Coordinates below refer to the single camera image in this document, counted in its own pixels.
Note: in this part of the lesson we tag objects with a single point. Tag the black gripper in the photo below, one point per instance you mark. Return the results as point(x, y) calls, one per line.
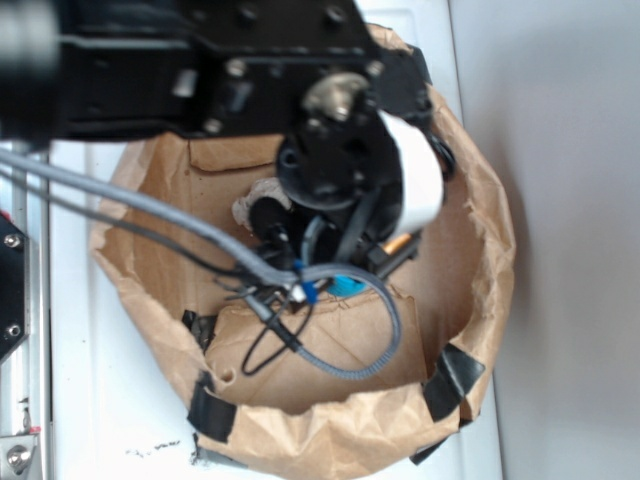
point(337, 163)

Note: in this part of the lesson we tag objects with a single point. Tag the blue ball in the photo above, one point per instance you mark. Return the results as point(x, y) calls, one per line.
point(343, 286)

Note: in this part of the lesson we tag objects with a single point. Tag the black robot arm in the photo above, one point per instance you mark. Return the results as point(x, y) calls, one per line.
point(129, 70)

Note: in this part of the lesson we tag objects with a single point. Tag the white cylinder camera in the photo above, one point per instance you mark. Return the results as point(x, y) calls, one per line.
point(421, 177)

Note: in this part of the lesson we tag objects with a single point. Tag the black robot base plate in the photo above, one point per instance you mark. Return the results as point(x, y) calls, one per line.
point(13, 284)

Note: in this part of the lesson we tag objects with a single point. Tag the aluminium rail frame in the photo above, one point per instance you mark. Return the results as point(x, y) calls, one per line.
point(23, 432)

